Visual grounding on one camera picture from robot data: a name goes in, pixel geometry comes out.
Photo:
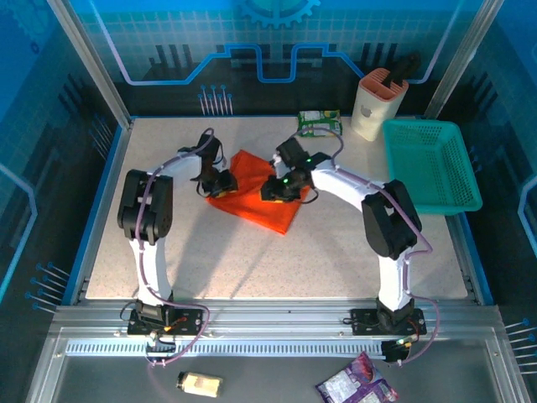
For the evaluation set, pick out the orange t-shirt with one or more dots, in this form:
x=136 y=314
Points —
x=256 y=210

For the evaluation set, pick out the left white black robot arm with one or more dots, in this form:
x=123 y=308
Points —
x=153 y=268

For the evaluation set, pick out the green snack packet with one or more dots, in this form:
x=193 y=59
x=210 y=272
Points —
x=319 y=121

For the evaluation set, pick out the white pink-topped knife block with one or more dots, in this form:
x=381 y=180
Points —
x=373 y=113

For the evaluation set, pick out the teal plastic basket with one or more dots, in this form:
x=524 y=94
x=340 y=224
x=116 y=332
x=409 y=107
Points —
x=432 y=168

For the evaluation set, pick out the small pale yellow bottle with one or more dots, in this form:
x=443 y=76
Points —
x=201 y=384

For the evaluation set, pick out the purple snack packet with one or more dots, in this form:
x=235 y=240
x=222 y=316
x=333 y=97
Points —
x=356 y=382

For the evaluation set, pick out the aluminium frame rail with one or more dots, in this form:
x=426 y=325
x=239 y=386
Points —
x=272 y=317

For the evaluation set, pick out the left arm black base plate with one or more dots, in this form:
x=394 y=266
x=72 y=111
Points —
x=191 y=321

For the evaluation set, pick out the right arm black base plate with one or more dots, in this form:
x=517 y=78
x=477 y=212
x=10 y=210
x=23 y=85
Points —
x=363 y=321

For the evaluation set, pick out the small black wiring bracket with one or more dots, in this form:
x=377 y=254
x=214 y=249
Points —
x=161 y=346
x=394 y=350

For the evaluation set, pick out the aluminium frame post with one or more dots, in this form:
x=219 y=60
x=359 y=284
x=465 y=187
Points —
x=90 y=63
x=461 y=59

